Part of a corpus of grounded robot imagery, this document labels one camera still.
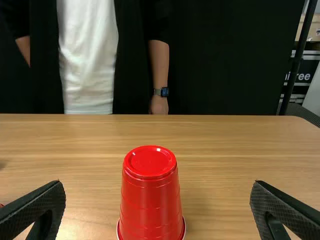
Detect red cup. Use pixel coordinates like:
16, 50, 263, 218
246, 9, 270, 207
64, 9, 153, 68
116, 145, 187, 240

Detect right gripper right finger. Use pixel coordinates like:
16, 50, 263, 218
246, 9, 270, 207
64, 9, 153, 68
249, 180, 320, 240

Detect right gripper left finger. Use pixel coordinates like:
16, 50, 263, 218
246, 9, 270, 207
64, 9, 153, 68
0, 179, 67, 240

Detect person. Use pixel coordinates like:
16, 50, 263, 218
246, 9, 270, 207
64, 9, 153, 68
0, 0, 172, 116

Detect black equipment case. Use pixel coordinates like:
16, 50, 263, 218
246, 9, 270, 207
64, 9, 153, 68
278, 49, 320, 107

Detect grey chair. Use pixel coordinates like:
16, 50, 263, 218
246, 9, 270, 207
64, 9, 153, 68
276, 102, 320, 128

